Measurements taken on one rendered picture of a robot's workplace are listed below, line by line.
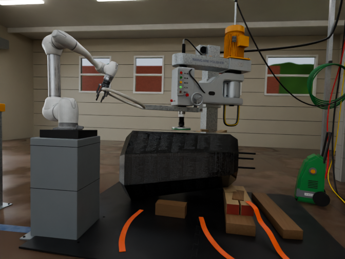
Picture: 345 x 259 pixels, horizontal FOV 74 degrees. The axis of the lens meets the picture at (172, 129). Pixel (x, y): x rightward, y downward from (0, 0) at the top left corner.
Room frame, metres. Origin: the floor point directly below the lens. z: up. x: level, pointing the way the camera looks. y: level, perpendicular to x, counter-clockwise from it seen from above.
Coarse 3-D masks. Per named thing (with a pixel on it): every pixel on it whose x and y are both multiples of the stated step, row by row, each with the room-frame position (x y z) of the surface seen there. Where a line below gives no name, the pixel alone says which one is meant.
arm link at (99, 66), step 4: (76, 44) 2.04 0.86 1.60; (80, 44) 2.10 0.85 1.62; (76, 48) 2.06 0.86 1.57; (80, 48) 2.08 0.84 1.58; (84, 48) 2.13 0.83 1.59; (76, 52) 2.11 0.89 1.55; (80, 52) 2.11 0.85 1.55; (84, 52) 2.13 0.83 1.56; (88, 52) 2.18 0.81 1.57; (84, 56) 2.17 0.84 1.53; (88, 56) 2.19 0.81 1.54; (88, 60) 2.28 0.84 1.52; (92, 60) 2.32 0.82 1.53; (92, 64) 2.40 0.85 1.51; (96, 64) 2.42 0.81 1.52; (100, 64) 2.45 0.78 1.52; (104, 64) 2.47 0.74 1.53; (96, 68) 2.46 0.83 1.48; (100, 68) 2.45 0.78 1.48; (100, 72) 2.50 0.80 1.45
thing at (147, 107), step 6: (144, 108) 2.45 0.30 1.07; (150, 108) 2.47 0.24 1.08; (156, 108) 2.49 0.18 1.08; (162, 108) 2.51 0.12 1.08; (168, 108) 2.54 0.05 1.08; (174, 108) 2.56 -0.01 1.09; (180, 108) 2.58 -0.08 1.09; (186, 108) 2.60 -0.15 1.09; (192, 108) 2.63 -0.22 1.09; (198, 108) 2.65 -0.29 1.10
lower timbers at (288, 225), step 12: (252, 192) 2.78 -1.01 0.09; (264, 204) 2.40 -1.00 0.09; (228, 216) 2.03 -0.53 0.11; (240, 216) 2.04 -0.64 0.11; (252, 216) 2.05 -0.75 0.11; (276, 216) 2.09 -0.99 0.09; (288, 216) 2.10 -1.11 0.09; (228, 228) 1.90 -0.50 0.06; (240, 228) 1.89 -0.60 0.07; (252, 228) 1.87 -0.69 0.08; (276, 228) 1.98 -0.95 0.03; (288, 228) 1.86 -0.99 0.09; (300, 228) 1.87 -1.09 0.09
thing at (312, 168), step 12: (324, 144) 2.84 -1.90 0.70; (312, 156) 2.77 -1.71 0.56; (324, 156) 2.67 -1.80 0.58; (300, 168) 2.92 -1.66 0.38; (312, 168) 2.69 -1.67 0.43; (324, 168) 2.68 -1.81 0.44; (300, 180) 2.78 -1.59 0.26; (312, 180) 2.70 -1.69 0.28; (300, 192) 2.75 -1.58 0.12; (312, 192) 2.70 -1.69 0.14; (324, 192) 2.86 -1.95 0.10; (324, 204) 2.61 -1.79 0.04
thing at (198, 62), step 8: (176, 56) 2.55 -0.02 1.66; (184, 56) 2.54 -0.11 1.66; (192, 56) 2.57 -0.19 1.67; (200, 56) 2.60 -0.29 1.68; (208, 56) 2.64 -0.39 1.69; (176, 64) 2.57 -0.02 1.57; (184, 64) 2.55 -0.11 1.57; (192, 64) 2.57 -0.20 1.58; (200, 64) 2.60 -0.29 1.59; (208, 64) 2.63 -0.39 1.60; (216, 64) 2.66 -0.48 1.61; (224, 64) 2.70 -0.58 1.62; (232, 64) 2.71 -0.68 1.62; (240, 64) 2.75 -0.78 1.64; (248, 64) 2.79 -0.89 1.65; (224, 72) 2.91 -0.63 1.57; (232, 72) 2.77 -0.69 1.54; (240, 72) 2.79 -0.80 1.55
